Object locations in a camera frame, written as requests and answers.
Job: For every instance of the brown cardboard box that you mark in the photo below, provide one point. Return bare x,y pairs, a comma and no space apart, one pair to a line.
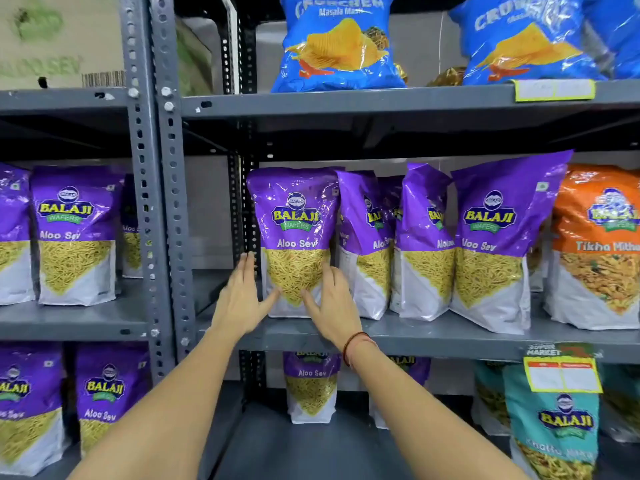
55,39

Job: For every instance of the teal snack packet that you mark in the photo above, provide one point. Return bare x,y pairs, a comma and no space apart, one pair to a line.
555,434
490,399

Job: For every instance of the yellow shelf price label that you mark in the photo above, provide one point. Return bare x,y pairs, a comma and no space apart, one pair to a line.
555,89

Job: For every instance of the person's left forearm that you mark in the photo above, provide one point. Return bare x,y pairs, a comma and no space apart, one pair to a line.
170,419

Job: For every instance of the blue chips bag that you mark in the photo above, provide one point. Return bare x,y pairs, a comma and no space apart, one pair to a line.
525,39
337,44
622,34

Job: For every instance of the purple snack packet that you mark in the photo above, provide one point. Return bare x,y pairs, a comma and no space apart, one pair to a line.
390,194
107,404
12,254
25,419
295,194
75,264
311,389
361,204
417,367
500,274
421,214
131,244

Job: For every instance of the grey metal shelving rack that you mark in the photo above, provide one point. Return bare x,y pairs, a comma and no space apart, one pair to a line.
136,194
350,102

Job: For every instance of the yellow hanging price tag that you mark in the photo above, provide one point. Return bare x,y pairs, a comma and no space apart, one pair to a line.
562,375

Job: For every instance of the orange snack packet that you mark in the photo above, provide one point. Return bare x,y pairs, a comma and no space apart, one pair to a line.
595,274

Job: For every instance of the person's right forearm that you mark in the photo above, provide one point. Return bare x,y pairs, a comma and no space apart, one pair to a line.
425,424

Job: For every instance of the person's left hand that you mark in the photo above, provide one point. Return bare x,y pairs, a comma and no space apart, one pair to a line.
237,307

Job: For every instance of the person's left thumb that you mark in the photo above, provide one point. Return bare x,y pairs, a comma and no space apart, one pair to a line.
270,300

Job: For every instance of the person's right hand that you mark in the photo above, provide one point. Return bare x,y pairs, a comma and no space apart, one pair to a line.
337,314

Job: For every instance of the person's right thumb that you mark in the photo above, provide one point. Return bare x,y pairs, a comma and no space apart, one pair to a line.
311,303

